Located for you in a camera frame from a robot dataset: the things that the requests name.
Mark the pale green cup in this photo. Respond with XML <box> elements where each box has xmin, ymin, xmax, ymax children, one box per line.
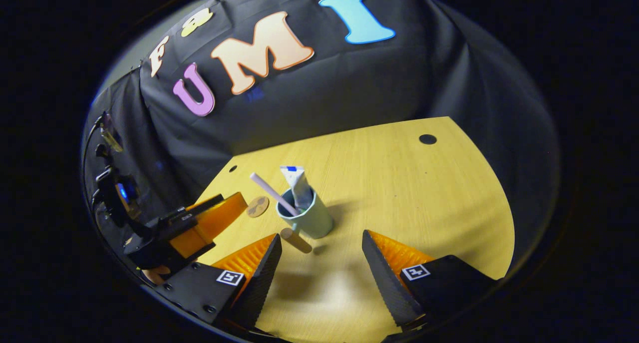
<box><xmin>276</xmin><ymin>185</ymin><xmax>334</xmax><ymax>254</ymax></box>

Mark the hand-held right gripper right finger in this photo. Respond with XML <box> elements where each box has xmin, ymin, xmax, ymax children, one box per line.
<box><xmin>361</xmin><ymin>229</ymin><xmax>500</xmax><ymax>329</ymax></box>

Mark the white toothpaste tube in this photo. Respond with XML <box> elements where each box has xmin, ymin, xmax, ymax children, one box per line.
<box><xmin>279</xmin><ymin>165</ymin><xmax>315</xmax><ymax>212</ymax></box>

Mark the wooden desktop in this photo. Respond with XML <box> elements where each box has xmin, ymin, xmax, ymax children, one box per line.
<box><xmin>192</xmin><ymin>116</ymin><xmax>516</xmax><ymax>343</ymax></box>

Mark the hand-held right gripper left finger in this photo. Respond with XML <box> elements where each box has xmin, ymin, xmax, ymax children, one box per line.
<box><xmin>155</xmin><ymin>233</ymin><xmax>283</xmax><ymax>330</ymax></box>

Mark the round brown coaster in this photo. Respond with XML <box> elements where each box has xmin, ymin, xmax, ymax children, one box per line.
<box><xmin>246</xmin><ymin>196</ymin><xmax>270</xmax><ymax>218</ymax></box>

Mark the pale pink toothbrush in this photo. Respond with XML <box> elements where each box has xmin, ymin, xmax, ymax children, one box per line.
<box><xmin>250</xmin><ymin>172</ymin><xmax>301</xmax><ymax>217</ymax></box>

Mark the dark equipment stand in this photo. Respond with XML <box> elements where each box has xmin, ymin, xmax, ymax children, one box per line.
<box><xmin>91</xmin><ymin>111</ymin><xmax>141</xmax><ymax>230</ymax></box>

